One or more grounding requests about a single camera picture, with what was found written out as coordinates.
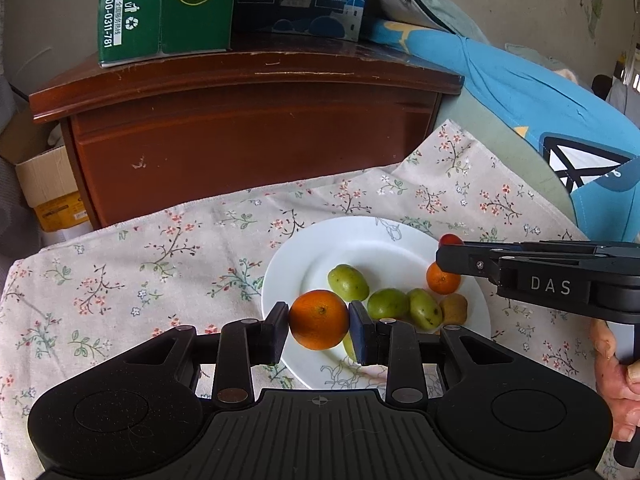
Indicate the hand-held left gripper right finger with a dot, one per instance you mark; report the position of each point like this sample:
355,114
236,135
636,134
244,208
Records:
357,335

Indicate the floral cloth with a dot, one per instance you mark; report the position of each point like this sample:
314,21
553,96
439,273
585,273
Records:
150,270

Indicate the brown kiwi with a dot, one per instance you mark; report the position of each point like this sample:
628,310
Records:
454,308

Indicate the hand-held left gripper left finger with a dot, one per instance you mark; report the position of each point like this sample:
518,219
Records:
280,332

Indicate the red cherry tomato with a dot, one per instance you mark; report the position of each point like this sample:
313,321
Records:
450,239

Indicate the green jujube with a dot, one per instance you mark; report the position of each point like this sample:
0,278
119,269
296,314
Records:
348,282
425,308
348,349
387,303

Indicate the dark blue carton box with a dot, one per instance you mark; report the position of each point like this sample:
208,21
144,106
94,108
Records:
300,5

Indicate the blue printed blanket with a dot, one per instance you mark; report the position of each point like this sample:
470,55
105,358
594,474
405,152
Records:
525,95

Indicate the white plate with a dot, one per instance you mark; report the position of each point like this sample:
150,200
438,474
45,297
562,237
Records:
360,250

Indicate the person's right hand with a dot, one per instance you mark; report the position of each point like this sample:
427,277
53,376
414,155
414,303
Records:
612,385

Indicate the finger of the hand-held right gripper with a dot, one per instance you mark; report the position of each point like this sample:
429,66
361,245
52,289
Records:
465,260

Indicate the grey-green bed sheet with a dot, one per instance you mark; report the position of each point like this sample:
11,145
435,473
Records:
480,115

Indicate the brown wooden nightstand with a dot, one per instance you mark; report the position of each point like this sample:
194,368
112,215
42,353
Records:
225,135

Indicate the yellow packet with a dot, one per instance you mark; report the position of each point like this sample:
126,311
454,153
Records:
60,212

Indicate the open cardboard box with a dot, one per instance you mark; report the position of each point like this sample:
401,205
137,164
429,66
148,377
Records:
45,175

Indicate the large orange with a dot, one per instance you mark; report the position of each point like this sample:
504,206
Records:
320,317

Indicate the grey zipped pillow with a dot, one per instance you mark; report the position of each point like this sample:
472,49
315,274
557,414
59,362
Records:
425,0

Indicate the grey cloth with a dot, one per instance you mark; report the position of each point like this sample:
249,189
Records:
10,185

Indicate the green and white carton box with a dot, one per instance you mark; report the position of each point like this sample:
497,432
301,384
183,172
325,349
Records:
200,10

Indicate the small orange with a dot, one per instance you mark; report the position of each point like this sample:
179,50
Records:
441,280

